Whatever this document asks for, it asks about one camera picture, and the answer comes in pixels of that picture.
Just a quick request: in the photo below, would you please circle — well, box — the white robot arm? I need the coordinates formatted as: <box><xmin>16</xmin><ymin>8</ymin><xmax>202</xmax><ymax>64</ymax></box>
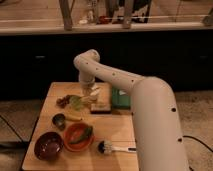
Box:
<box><xmin>73</xmin><ymin>49</ymin><xmax>190</xmax><ymax>171</ymax></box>

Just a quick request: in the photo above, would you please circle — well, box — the white plastic cup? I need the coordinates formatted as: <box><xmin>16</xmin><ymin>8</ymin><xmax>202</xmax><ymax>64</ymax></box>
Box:
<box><xmin>81</xmin><ymin>88</ymin><xmax>100</xmax><ymax>105</ymax></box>

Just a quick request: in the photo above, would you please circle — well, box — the green lettuce toy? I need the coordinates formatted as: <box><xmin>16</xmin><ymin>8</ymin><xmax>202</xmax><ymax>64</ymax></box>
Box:
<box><xmin>69</xmin><ymin>95</ymin><xmax>83</xmax><ymax>110</ymax></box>

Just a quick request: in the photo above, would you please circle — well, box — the brown rectangular block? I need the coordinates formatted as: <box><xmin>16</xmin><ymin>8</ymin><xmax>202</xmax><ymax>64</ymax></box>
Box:
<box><xmin>90</xmin><ymin>103</ymin><xmax>111</xmax><ymax>114</ymax></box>

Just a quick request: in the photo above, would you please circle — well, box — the dark red grapes toy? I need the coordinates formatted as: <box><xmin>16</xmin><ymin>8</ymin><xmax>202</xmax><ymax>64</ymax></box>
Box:
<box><xmin>56</xmin><ymin>95</ymin><xmax>71</xmax><ymax>108</ymax></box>

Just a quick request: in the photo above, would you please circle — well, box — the green plastic container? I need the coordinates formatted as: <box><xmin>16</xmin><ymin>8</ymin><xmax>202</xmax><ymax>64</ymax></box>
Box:
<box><xmin>111</xmin><ymin>88</ymin><xmax>130</xmax><ymax>109</ymax></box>

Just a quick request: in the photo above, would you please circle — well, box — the green vegetable in bowl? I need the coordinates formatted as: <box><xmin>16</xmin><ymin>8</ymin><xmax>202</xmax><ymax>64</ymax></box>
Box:
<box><xmin>70</xmin><ymin>126</ymin><xmax>93</xmax><ymax>144</ymax></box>

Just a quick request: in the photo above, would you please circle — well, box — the orange bowl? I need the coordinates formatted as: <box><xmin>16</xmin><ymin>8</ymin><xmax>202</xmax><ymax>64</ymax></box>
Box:
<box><xmin>63</xmin><ymin>122</ymin><xmax>94</xmax><ymax>152</ymax></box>

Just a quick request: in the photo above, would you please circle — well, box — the dark red bowl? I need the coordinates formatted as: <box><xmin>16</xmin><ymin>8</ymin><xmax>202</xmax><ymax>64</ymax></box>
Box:
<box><xmin>34</xmin><ymin>132</ymin><xmax>63</xmax><ymax>161</ymax></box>

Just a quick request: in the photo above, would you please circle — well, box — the black cable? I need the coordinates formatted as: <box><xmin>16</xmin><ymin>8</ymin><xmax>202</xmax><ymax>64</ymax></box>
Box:
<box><xmin>182</xmin><ymin>134</ymin><xmax>213</xmax><ymax>154</ymax></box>

